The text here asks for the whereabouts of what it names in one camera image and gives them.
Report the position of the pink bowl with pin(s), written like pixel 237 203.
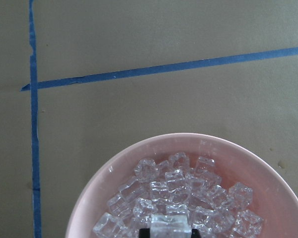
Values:
pixel 273 200

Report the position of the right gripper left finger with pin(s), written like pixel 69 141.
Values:
pixel 144 233

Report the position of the pile of ice cubes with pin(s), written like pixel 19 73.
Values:
pixel 174 186

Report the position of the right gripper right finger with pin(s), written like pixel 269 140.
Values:
pixel 195 233

